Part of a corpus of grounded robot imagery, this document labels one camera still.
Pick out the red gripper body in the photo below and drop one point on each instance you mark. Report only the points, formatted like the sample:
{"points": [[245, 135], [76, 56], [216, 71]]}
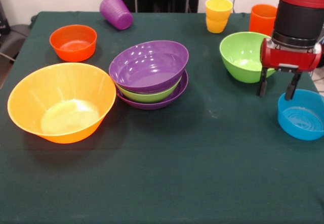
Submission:
{"points": [[291, 59]]}

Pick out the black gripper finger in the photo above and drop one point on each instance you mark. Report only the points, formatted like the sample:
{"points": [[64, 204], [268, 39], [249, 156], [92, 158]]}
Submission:
{"points": [[262, 88], [289, 92]]}

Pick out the small blue bowl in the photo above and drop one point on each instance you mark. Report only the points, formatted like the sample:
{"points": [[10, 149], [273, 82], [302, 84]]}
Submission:
{"points": [[301, 128]]}

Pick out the green bowl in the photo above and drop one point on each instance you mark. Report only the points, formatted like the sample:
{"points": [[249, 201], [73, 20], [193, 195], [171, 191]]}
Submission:
{"points": [[240, 52], [152, 97]]}

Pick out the purple bowl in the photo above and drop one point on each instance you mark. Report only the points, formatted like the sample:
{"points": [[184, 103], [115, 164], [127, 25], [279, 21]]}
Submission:
{"points": [[152, 105], [149, 77]]}

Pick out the purple cup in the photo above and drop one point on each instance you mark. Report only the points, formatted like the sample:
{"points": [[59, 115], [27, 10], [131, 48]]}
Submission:
{"points": [[116, 12]]}

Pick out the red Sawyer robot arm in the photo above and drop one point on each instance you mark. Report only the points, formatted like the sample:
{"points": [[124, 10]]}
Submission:
{"points": [[298, 14]]}

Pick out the red orange cup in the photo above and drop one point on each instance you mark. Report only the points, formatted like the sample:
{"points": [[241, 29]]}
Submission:
{"points": [[262, 24]]}

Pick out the yellow cup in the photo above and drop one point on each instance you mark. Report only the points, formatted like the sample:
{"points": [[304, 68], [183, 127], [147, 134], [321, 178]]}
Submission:
{"points": [[219, 9], [216, 28]]}

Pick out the dark green tablecloth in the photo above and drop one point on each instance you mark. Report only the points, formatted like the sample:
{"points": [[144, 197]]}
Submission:
{"points": [[157, 183]]}

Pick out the small red bowl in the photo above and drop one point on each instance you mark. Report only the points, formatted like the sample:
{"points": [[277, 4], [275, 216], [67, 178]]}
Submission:
{"points": [[73, 49]]}

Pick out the large orange bowl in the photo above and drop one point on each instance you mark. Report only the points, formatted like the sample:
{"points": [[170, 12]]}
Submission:
{"points": [[33, 95]]}

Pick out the gray black chair base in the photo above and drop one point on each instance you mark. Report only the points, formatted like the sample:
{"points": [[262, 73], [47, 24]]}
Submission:
{"points": [[15, 37]]}

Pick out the black device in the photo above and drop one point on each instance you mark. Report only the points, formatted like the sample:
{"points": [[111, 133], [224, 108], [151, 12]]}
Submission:
{"points": [[3, 19]]}

